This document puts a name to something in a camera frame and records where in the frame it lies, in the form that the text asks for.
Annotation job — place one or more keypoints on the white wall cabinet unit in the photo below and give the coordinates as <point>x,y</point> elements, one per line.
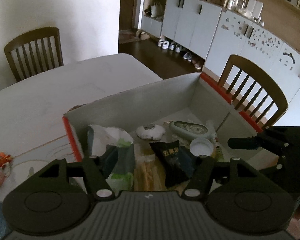
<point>214,33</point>

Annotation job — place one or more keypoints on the orange toy ornament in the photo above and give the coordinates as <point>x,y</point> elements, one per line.
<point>5,159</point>

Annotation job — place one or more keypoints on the black snack packet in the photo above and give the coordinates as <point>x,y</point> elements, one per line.
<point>176,161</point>

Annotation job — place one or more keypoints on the wooden chair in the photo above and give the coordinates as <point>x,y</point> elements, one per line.
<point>252,92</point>
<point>34,52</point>

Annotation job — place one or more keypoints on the red cardboard box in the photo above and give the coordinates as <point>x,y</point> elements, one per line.
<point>185,98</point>

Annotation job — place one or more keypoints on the small round tin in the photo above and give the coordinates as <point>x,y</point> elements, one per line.
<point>201,146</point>

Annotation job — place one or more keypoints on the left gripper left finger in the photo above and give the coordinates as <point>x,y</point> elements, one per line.
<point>95,170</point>

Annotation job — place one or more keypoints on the white plush toy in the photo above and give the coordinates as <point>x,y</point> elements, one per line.
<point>150,132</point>

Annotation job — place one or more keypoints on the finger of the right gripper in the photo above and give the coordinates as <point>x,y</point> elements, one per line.
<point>279,140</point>
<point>282,169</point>

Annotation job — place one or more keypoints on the door mat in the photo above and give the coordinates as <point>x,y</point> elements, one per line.
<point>128,36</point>

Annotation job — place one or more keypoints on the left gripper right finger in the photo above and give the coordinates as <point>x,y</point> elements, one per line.
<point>206,171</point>

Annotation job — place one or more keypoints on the dark entrance door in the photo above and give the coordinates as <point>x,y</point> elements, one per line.
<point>128,14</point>

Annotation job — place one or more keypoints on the far wooden chair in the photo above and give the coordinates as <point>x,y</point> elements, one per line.
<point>34,52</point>

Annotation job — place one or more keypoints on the right wooden chair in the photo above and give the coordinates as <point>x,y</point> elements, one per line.
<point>252,92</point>

